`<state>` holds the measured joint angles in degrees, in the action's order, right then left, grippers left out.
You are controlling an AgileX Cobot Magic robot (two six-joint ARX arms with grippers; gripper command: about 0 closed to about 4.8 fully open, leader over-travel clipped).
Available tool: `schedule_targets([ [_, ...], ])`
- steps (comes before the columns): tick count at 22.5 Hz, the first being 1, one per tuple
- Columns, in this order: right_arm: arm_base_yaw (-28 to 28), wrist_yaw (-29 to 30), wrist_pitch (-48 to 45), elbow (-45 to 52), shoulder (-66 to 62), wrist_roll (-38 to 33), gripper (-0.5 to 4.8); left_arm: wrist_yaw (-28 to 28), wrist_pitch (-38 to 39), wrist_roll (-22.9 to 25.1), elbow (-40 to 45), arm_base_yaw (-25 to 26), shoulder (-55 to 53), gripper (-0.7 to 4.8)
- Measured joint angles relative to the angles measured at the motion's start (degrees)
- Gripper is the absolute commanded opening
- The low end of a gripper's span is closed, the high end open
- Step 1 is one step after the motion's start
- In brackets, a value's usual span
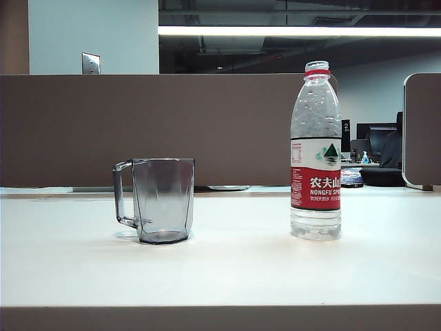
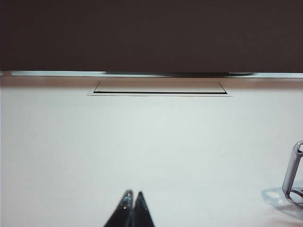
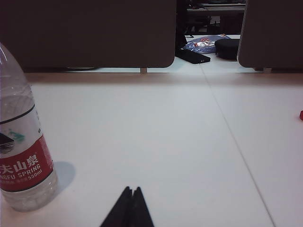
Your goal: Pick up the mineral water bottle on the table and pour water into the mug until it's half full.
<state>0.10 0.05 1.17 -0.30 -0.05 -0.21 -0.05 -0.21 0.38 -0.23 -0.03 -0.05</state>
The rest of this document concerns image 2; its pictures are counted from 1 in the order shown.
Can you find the wide brown partition panel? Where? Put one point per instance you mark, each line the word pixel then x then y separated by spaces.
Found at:
pixel 151 35

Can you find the white partition support bracket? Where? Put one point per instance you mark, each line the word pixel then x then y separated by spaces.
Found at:
pixel 7 73

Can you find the white flat oval foot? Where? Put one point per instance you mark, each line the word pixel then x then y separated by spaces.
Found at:
pixel 240 73

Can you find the transparent grey octagonal mug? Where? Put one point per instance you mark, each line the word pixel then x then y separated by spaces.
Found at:
pixel 290 165

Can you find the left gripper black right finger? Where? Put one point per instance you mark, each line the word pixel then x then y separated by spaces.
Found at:
pixel 142 212

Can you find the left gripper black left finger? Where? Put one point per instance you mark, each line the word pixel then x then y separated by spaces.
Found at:
pixel 124 210

